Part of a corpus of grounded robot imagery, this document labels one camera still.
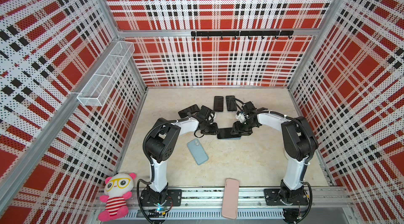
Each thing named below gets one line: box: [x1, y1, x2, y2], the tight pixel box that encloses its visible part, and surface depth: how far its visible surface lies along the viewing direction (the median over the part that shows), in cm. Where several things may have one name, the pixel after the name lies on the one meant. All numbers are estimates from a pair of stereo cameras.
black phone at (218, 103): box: [214, 95, 224, 112], surface depth 114 cm
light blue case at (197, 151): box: [186, 138, 209, 166], surface depth 92 cm
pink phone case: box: [221, 178, 240, 220], surface depth 74 cm
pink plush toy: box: [97, 172, 137, 222], surface depth 72 cm
